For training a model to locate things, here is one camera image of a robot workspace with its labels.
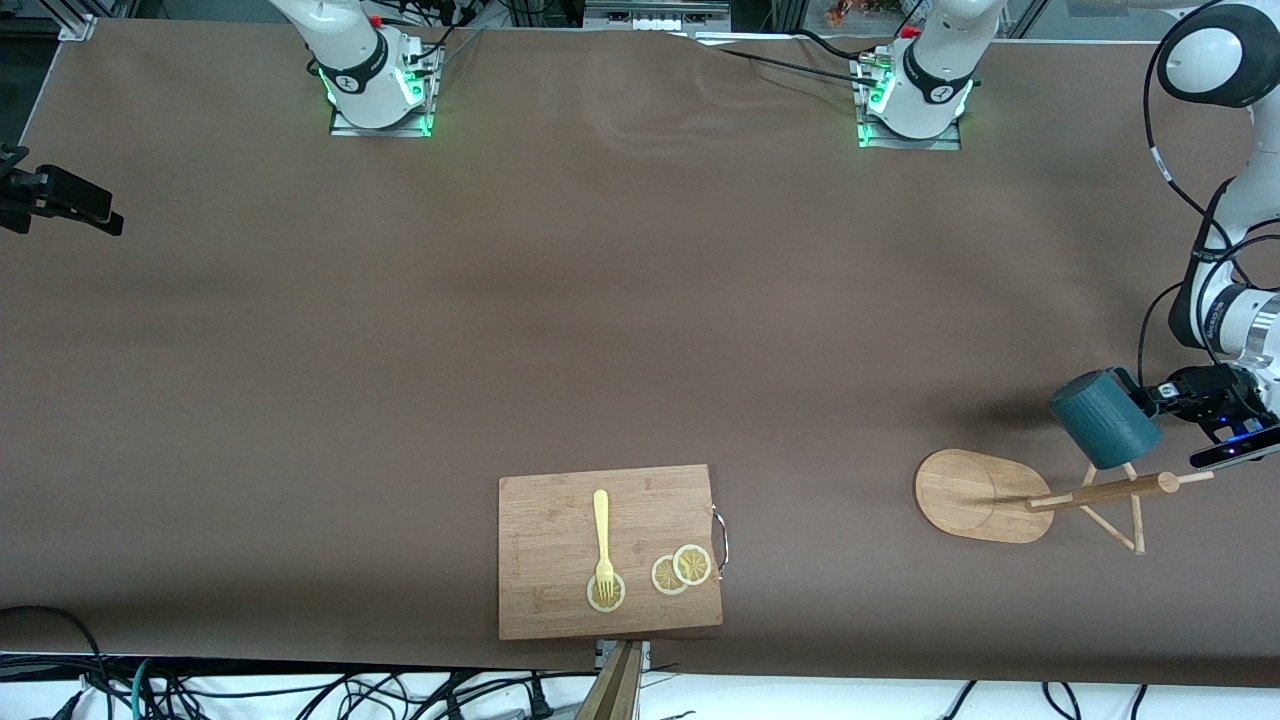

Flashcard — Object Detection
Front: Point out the metal bracket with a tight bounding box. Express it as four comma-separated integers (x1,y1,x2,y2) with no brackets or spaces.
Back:
594,640,652,673

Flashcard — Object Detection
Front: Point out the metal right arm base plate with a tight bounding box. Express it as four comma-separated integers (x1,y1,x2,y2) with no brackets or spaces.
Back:
328,45,438,139

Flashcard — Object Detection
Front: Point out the wooden cutting board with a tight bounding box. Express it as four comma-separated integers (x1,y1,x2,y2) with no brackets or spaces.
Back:
497,463,731,642

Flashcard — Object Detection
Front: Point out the yellow plastic fork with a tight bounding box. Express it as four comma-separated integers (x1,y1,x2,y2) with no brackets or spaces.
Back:
592,488,617,606

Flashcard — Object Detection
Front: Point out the brown table cover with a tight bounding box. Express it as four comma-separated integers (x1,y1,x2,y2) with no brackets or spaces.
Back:
0,18,1280,689

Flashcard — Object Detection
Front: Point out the grey power strip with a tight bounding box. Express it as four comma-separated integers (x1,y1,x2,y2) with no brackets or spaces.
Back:
583,0,733,33

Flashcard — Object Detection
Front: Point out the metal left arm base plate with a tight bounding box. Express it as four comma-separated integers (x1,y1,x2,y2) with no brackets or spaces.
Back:
855,55,964,152

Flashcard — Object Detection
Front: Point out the dark teal mug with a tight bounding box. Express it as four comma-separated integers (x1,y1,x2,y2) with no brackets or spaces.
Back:
1047,368,1166,471

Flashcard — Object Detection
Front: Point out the black looped floor cable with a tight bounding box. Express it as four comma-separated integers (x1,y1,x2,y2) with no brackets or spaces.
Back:
0,605,113,720

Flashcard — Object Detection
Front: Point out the wooden cup rack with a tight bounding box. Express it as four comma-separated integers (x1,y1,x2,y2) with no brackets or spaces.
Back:
913,448,1216,557

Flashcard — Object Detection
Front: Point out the brown wooden bar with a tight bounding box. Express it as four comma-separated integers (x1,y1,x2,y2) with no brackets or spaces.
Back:
575,640,643,720

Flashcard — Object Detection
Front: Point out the teal cable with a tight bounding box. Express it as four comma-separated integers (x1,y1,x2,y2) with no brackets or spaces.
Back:
130,657,161,720

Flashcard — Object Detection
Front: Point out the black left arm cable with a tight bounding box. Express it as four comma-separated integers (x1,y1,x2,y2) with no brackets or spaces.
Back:
1138,0,1261,401

